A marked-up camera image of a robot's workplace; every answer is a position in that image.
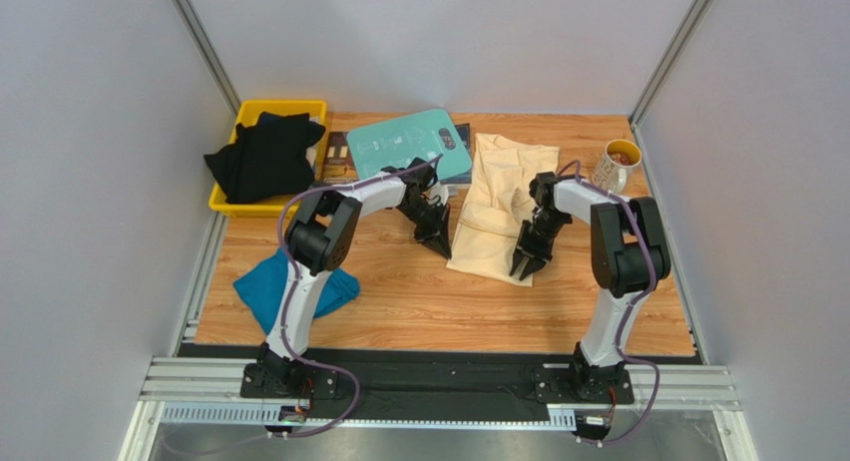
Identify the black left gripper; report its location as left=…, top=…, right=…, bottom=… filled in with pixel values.
left=400, top=198, right=453, bottom=260

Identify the cream t-shirt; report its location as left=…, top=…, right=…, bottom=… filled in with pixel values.
left=447, top=133, right=560, bottom=287

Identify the blue t-shirt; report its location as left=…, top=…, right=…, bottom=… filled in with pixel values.
left=232, top=248, right=361, bottom=334

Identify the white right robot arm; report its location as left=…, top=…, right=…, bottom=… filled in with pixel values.
left=510, top=172, right=671, bottom=386

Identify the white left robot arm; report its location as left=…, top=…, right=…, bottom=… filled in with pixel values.
left=256, top=163, right=452, bottom=385

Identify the teal folding board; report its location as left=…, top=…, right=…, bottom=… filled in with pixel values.
left=347, top=109, right=456, bottom=180

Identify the dark blue book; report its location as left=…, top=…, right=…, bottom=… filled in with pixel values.
left=440, top=123, right=473, bottom=185

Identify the dark Edward Tulane book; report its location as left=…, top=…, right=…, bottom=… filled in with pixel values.
left=321, top=132, right=359, bottom=185

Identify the white patterned mug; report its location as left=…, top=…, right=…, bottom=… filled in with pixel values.
left=591, top=139, right=642, bottom=195

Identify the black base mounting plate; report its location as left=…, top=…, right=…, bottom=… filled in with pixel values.
left=176, top=342, right=704, bottom=423

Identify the black t-shirt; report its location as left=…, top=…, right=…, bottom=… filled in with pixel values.
left=204, top=113, right=326, bottom=205

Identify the yellow plastic bin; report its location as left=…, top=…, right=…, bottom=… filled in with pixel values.
left=209, top=99, right=329, bottom=218

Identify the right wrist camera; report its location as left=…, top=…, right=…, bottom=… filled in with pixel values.
left=529, top=172, right=560, bottom=211

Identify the aluminium front frame rail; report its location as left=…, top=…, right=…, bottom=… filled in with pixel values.
left=141, top=351, right=740, bottom=430

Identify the right aluminium frame post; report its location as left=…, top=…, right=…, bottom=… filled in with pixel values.
left=629, top=0, right=713, bottom=131

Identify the aluminium frame post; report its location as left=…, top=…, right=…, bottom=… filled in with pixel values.
left=172, top=0, right=241, bottom=116
left=629, top=0, right=713, bottom=131

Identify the left aluminium frame post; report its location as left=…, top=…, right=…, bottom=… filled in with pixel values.
left=172, top=0, right=241, bottom=116

